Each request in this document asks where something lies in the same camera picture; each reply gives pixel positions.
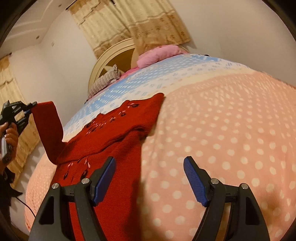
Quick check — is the red knitted sweater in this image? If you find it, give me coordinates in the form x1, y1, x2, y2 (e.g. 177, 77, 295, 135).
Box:
32, 93, 164, 240

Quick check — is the person's left hand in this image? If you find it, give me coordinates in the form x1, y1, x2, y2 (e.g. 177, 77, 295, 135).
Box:
1, 122, 19, 166

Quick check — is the beige curtain side window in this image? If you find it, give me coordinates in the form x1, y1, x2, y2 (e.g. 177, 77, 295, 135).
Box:
0, 54, 41, 189

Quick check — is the pink blue dotted bedspread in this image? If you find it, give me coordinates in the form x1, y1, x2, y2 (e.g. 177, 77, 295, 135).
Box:
24, 53, 296, 241

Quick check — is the striped pillow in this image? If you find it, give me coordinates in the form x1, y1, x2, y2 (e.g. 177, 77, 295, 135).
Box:
88, 64, 120, 99

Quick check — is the cream round headboard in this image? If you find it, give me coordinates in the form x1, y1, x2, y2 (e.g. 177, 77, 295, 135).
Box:
88, 38, 139, 90

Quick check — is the pink pillow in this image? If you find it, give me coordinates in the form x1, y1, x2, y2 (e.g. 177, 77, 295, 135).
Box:
137, 45, 188, 69

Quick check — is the beige curtain behind headboard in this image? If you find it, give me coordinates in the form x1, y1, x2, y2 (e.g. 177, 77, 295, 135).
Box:
68, 0, 191, 58

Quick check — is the black cable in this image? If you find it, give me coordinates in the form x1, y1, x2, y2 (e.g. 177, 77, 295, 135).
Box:
14, 195, 37, 218

